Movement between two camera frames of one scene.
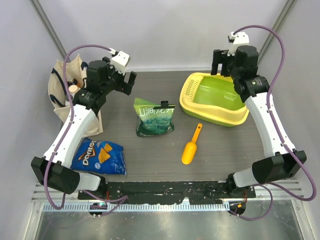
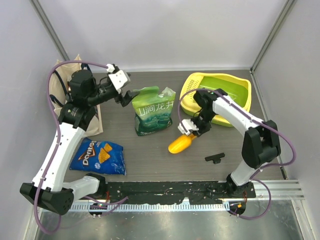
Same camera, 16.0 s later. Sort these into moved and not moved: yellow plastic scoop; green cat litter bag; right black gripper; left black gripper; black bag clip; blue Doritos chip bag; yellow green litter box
Moved: yellow plastic scoop; green cat litter bag; right black gripper; black bag clip; left black gripper
Not moved: blue Doritos chip bag; yellow green litter box
